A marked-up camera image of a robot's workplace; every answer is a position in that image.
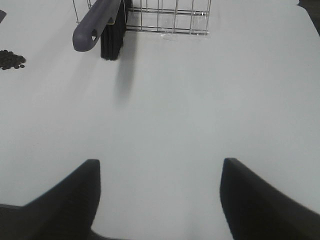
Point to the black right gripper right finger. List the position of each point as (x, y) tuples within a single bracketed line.
[(255, 210)]

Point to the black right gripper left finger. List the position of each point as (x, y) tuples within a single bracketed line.
[(65, 212)]

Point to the pile of coffee beans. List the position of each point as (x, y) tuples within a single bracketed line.
[(10, 60)]

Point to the chrome wire dish rack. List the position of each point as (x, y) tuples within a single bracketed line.
[(183, 17)]

